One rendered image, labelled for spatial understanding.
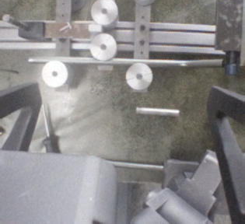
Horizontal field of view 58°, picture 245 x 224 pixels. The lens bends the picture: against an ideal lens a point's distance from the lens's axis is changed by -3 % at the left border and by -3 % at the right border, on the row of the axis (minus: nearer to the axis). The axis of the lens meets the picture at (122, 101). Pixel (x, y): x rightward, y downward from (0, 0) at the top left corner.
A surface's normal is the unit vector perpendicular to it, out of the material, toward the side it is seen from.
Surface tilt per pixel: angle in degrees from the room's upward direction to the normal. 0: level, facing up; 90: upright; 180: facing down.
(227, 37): 0
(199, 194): 37
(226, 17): 0
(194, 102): 0
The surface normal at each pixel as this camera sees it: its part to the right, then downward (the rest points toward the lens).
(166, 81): -0.03, 0.09
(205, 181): -0.52, -0.29
